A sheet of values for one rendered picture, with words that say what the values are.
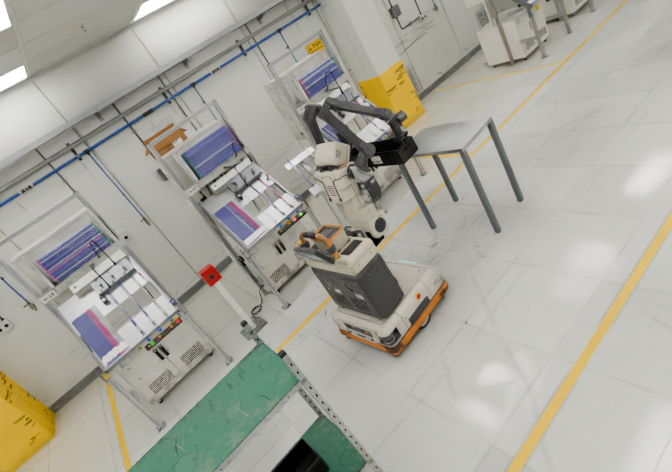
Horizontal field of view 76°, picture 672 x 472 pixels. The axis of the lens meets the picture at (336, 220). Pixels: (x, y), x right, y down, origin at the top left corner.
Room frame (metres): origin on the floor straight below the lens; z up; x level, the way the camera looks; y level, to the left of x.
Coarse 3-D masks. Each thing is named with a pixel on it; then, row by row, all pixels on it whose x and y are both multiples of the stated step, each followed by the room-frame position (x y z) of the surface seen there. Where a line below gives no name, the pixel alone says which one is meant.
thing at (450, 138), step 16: (432, 128) 3.52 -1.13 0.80; (448, 128) 3.31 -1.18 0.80; (464, 128) 3.13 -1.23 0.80; (480, 128) 2.97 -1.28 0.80; (416, 144) 3.39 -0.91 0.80; (432, 144) 3.20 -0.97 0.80; (448, 144) 3.03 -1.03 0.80; (464, 144) 2.87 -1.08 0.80; (496, 144) 3.05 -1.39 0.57; (464, 160) 2.85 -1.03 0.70; (512, 176) 3.03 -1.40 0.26; (416, 192) 3.41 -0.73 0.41; (480, 192) 2.84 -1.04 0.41; (432, 224) 3.41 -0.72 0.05; (496, 224) 2.83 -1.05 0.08
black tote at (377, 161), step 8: (408, 136) 2.74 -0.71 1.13; (376, 144) 3.03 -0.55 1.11; (384, 144) 2.96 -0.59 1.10; (392, 144) 2.89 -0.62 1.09; (408, 144) 2.69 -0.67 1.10; (376, 152) 3.07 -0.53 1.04; (384, 152) 2.74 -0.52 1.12; (392, 152) 2.68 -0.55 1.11; (400, 152) 2.64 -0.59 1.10; (408, 152) 2.67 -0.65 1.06; (352, 160) 3.06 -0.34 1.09; (368, 160) 2.91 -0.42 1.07; (376, 160) 2.84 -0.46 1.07; (384, 160) 2.78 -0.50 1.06; (392, 160) 2.71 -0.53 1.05; (400, 160) 2.65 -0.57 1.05
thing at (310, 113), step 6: (306, 108) 2.88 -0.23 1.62; (312, 108) 2.86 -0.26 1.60; (306, 114) 2.85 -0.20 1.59; (312, 114) 2.82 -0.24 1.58; (306, 120) 2.84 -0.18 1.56; (312, 120) 2.81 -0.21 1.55; (312, 126) 2.85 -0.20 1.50; (318, 126) 2.89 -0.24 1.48; (312, 132) 2.88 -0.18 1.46; (318, 132) 2.88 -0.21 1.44; (318, 138) 2.89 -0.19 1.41
